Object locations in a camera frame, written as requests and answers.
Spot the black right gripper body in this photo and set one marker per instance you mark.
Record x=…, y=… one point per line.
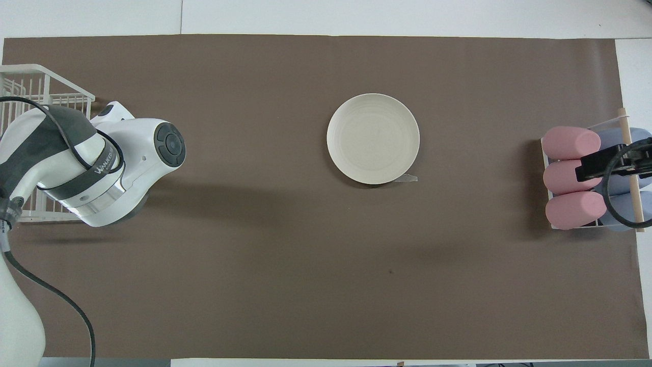
x=591, y=165

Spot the cream round plate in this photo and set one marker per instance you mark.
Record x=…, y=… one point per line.
x=373, y=138

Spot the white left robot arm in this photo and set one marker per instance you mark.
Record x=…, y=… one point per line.
x=137, y=153

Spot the pink cup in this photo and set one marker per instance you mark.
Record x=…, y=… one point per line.
x=568, y=210
x=565, y=142
x=560, y=178

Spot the blue cup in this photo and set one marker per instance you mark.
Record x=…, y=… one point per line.
x=624, y=206
x=621, y=184
x=611, y=137

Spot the white cup rack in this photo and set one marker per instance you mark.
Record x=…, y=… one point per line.
x=633, y=199

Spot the small clear tape piece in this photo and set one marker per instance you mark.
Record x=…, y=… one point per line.
x=409, y=178

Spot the brown table mat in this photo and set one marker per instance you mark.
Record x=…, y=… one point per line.
x=305, y=280

